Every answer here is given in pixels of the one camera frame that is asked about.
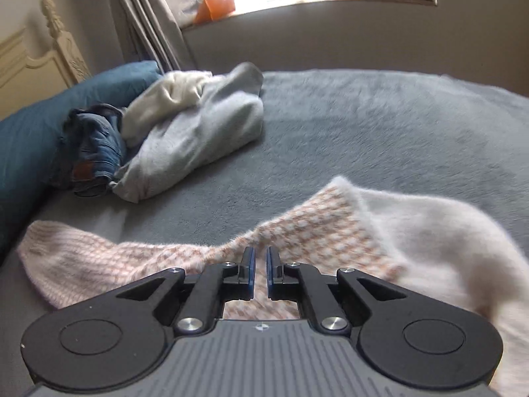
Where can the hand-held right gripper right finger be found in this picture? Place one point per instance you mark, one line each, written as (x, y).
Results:
(271, 273)

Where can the blue jeans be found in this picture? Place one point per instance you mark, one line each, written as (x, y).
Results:
(95, 144)

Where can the pink houndstooth wool coat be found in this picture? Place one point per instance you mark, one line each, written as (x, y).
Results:
(330, 223)

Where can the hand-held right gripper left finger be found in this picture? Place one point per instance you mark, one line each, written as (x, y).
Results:
(248, 273)

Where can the orange bag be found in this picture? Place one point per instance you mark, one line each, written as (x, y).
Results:
(215, 8)

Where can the grey sweatshirt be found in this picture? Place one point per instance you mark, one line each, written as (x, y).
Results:
(198, 132)

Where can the blue pillow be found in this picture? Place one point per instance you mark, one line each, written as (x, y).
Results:
(24, 144)

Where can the cream carved headboard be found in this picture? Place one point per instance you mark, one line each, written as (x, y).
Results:
(20, 70)

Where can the cream white garment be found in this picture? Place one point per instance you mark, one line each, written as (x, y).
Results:
(165, 95)

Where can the grey curtain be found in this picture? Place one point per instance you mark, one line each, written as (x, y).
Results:
(148, 16)

